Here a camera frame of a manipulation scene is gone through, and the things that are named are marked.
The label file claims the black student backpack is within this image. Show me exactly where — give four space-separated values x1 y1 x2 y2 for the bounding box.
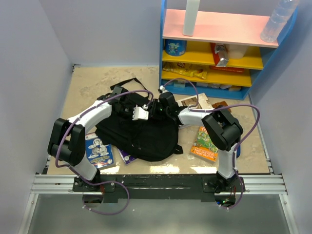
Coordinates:
96 79 183 162

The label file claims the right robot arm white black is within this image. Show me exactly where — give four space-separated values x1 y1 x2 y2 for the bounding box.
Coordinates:
143 92 244 193

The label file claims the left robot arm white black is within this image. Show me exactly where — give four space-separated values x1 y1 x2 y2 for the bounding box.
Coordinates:
47 90 136 191

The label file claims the yellow chips bag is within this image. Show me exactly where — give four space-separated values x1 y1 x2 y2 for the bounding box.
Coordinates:
162 62 209 79

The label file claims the white coffee cover book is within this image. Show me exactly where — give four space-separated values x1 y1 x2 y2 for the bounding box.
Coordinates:
177 93 213 109

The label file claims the purple book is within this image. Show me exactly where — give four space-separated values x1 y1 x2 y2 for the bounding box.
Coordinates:
118 149 136 165

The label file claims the blue cartoon book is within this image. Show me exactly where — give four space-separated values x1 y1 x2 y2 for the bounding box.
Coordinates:
85 133 116 170

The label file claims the orange treehouse book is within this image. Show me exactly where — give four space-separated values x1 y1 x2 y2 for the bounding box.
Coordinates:
190 126 218 162

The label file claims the brown leather wallet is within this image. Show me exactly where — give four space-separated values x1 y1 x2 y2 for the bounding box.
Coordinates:
212 101 228 109

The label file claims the blue round tin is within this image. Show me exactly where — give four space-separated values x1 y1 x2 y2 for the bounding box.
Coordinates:
164 39 187 57

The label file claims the colourful wooden shelf unit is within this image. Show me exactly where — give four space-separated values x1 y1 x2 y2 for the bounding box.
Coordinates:
159 0 298 100

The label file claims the red flat packet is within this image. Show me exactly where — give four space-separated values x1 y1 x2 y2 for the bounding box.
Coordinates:
209 66 245 73

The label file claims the blue pencil case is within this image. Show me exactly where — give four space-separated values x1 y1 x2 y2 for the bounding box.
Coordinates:
236 145 241 158

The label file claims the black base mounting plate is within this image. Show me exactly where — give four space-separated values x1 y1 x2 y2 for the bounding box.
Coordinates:
73 174 246 205

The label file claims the white plastic tub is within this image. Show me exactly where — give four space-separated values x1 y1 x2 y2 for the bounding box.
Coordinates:
225 44 248 59

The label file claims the white tall bottle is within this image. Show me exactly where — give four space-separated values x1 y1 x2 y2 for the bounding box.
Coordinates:
183 0 200 37

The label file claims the clear plastic water bottle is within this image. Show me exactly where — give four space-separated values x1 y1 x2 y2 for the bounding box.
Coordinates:
260 0 299 43

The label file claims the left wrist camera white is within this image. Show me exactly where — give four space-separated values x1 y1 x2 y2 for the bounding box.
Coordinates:
132 106 149 121

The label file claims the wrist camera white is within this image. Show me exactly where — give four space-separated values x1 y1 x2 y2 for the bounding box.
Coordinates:
132 106 149 121
158 85 168 94

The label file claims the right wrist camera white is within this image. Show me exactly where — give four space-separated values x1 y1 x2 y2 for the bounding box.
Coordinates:
158 85 168 94

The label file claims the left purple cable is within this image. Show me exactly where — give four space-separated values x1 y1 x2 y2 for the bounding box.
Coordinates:
55 89 155 215

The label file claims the purple cable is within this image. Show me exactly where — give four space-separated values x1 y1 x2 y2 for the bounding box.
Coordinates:
55 89 155 215
162 78 261 211

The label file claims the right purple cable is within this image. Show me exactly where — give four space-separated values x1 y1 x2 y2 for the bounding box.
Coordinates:
162 78 261 211

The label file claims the aluminium rail frame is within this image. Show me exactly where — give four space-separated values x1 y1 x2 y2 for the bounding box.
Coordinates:
20 150 299 234

